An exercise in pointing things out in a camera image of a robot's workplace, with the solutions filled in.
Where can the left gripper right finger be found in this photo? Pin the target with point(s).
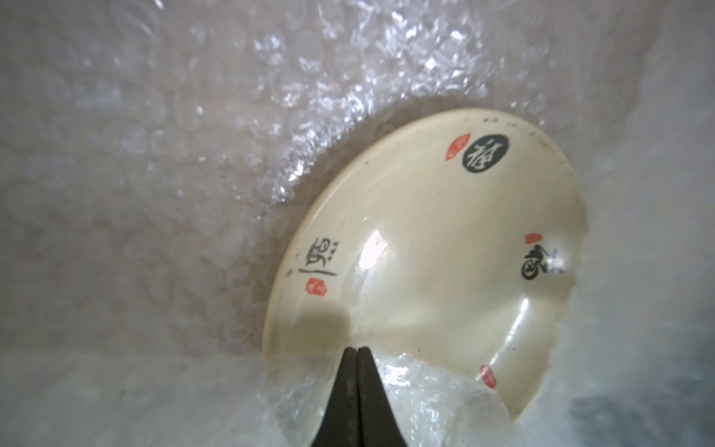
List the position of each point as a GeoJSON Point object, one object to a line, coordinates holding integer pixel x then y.
{"type": "Point", "coordinates": [378, 426]}

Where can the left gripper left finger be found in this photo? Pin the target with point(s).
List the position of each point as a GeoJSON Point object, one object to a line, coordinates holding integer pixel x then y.
{"type": "Point", "coordinates": [340, 424]}

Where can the cream patterned plate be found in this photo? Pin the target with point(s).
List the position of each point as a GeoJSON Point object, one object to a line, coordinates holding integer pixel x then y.
{"type": "Point", "coordinates": [455, 239]}

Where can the clear bubble wrap sheet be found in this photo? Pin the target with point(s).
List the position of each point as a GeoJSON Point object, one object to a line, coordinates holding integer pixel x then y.
{"type": "Point", "coordinates": [157, 156]}

